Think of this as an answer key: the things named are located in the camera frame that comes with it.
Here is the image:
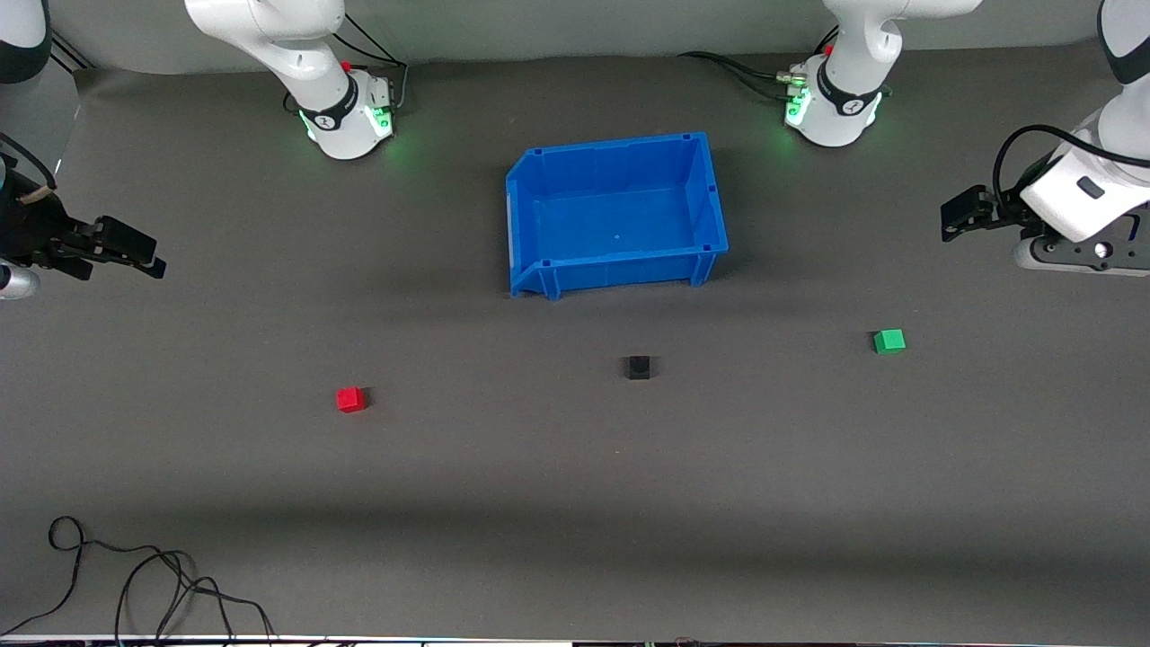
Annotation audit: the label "blue plastic storage bin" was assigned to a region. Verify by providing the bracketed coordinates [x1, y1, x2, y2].
[505, 131, 730, 301]

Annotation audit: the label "black base cables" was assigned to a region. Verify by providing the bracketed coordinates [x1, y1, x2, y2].
[323, 13, 411, 114]
[677, 25, 842, 102]

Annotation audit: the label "black frame rail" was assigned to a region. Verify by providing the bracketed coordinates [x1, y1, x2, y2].
[49, 30, 96, 73]

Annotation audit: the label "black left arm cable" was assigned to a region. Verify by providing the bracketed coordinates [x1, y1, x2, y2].
[992, 124, 1150, 213]

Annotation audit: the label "black right base cables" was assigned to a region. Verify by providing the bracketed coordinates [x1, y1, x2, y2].
[323, 13, 411, 114]

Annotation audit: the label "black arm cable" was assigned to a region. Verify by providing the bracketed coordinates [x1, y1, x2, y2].
[992, 124, 1150, 213]
[0, 133, 60, 191]

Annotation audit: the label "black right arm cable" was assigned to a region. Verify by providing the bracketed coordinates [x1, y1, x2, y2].
[0, 133, 60, 191]

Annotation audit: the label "black left base cables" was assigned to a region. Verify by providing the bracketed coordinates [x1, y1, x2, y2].
[677, 25, 842, 102]

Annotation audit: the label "loose black table cable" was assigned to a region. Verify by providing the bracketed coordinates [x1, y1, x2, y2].
[0, 516, 276, 644]

